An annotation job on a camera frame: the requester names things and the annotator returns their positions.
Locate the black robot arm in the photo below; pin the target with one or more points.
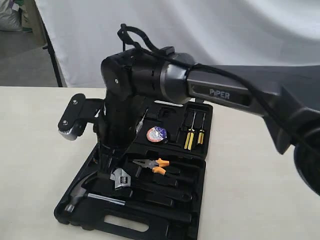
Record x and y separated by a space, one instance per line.
287 98

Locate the white sack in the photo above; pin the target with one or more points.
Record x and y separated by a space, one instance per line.
10 15

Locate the large yellow black screwdriver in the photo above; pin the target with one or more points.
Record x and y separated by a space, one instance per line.
190 134

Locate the black electrical tape roll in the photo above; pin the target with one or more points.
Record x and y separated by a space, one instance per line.
157 135

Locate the clear handle tester screwdriver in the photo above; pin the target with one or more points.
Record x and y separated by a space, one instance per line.
140 124

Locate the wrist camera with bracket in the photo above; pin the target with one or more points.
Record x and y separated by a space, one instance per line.
79 112

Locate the small yellow black screwdriver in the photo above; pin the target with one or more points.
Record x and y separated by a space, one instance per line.
200 138

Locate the orange handled pliers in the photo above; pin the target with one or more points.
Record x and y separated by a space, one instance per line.
157 166

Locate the black handled adjustable wrench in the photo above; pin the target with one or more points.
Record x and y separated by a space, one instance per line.
123 180

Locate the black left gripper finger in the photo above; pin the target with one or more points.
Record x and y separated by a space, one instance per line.
105 159

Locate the black plastic tool case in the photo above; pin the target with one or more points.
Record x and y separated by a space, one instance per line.
186 172

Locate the black grip claw hammer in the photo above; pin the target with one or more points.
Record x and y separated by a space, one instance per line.
78 192

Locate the black backdrop stand pole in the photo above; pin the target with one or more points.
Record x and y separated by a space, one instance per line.
42 39

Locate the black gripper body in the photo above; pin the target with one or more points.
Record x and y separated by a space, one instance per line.
117 123

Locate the white backdrop cloth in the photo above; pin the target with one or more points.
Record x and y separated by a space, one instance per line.
230 32

